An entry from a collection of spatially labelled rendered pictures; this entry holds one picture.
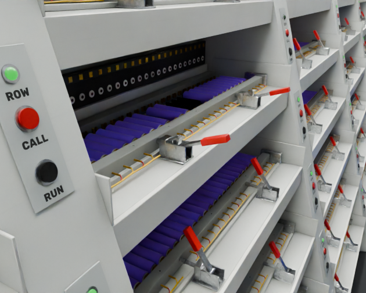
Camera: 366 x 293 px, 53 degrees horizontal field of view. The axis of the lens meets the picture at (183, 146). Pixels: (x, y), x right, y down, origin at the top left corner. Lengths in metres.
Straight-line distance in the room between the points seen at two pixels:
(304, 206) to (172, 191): 0.57
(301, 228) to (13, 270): 0.80
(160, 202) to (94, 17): 0.20
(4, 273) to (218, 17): 0.46
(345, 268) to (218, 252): 0.96
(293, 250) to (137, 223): 0.60
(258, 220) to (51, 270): 0.45
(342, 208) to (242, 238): 0.90
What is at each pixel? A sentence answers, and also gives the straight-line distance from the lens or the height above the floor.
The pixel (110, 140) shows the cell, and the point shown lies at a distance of 0.49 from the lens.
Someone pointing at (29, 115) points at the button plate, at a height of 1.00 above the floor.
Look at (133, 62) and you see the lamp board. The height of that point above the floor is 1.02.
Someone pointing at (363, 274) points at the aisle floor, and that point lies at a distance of 1.72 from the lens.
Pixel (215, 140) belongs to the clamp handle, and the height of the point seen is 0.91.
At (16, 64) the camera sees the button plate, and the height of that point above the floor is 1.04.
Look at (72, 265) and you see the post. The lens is 0.33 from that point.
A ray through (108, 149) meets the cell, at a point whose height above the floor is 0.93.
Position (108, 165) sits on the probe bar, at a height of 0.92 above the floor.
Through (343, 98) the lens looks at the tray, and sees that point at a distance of 1.56.
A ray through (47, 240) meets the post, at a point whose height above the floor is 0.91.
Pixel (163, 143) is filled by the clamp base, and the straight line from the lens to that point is 0.47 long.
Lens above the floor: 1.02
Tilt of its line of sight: 14 degrees down
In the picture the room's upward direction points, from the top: 15 degrees counter-clockwise
